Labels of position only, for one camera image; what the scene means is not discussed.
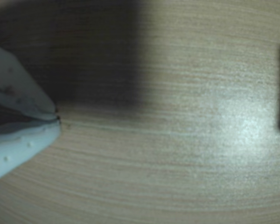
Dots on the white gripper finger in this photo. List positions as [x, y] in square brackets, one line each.
[16, 81]
[25, 142]

